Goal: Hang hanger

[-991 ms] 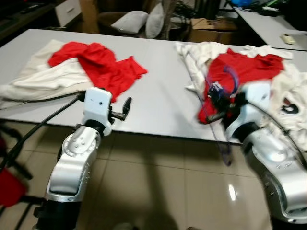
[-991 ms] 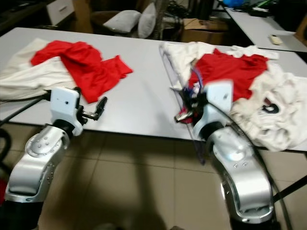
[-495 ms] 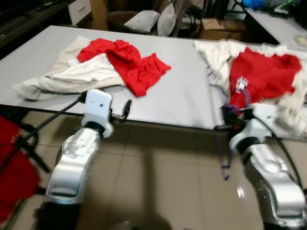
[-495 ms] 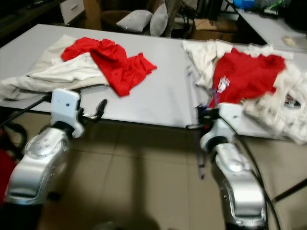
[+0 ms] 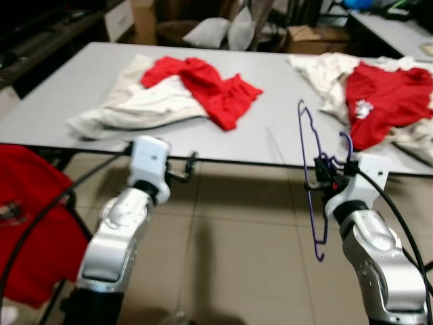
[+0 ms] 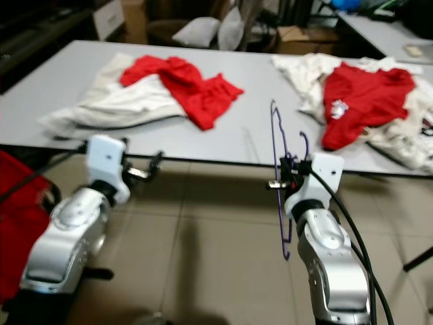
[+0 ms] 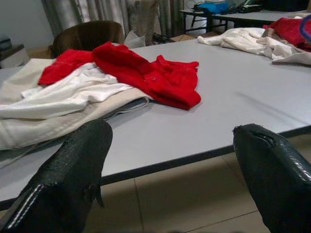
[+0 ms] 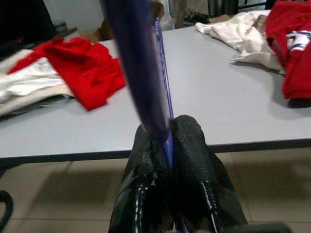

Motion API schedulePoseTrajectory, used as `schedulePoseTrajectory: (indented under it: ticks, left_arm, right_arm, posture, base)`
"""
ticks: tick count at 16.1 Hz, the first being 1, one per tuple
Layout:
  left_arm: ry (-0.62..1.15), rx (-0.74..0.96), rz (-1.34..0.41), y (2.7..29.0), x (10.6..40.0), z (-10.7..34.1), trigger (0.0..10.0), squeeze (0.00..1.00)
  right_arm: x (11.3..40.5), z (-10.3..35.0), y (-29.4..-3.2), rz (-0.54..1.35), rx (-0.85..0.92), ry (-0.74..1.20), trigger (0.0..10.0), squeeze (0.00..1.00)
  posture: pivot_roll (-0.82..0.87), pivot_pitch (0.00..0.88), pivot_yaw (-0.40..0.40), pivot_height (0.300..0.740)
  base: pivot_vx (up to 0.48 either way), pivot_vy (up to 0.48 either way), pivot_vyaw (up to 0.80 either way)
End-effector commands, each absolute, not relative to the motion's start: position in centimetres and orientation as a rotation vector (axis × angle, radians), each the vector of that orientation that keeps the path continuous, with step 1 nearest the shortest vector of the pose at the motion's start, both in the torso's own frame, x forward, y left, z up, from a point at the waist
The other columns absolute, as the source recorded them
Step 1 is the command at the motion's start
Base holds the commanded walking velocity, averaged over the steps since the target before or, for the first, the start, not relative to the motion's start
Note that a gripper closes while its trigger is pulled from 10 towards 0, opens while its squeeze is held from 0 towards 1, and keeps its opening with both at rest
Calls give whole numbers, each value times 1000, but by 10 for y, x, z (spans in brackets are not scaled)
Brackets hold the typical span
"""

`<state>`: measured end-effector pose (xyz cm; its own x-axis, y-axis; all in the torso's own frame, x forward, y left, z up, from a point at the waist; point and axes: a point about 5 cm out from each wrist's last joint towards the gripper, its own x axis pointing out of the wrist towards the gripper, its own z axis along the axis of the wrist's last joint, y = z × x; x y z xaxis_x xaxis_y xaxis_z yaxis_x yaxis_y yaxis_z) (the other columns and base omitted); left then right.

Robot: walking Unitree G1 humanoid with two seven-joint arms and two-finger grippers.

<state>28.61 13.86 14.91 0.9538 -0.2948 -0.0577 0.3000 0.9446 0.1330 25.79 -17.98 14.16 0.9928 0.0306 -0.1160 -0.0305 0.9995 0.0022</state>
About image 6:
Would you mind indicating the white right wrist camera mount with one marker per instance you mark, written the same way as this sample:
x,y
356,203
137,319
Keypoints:
x,y
326,168

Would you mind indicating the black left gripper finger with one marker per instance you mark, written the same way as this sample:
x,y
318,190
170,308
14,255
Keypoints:
x,y
157,160
153,175

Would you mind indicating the tall cardboard box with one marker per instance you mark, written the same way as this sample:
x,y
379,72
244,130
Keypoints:
x,y
135,20

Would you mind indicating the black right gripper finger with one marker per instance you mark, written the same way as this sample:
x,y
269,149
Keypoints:
x,y
288,165
277,184

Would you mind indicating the cream cotton garment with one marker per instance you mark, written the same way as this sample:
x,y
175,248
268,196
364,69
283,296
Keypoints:
x,y
301,71

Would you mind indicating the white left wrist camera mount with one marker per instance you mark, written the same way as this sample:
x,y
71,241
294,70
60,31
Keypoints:
x,y
106,157

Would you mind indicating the open cardboard box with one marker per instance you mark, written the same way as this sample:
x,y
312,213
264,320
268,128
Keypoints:
x,y
308,40

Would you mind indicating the red polo shirt white trim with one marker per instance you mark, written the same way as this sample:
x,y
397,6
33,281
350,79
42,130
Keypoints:
x,y
24,257

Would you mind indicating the wide grey pillow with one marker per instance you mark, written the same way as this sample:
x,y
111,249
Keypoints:
x,y
196,32

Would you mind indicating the white folded garment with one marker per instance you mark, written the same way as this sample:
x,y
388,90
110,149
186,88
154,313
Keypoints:
x,y
128,105

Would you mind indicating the red shirt white print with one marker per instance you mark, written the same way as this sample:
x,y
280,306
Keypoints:
x,y
365,95

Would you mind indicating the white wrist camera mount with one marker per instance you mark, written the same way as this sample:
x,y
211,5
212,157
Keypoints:
x,y
106,157
326,168

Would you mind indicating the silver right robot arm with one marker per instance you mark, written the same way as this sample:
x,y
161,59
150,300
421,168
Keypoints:
x,y
331,264

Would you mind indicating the plain red polo shirt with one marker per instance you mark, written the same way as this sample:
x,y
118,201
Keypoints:
x,y
196,95

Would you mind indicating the black metal table leg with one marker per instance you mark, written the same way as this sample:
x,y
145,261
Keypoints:
x,y
418,259

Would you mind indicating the white flat box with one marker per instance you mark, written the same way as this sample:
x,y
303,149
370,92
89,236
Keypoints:
x,y
108,19

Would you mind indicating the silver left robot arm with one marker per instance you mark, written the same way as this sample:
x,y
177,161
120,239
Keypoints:
x,y
61,237

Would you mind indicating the narrow grey pillow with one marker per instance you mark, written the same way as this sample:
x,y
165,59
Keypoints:
x,y
231,30

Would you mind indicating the purple plastic hanger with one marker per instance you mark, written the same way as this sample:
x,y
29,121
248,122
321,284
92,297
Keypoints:
x,y
306,143

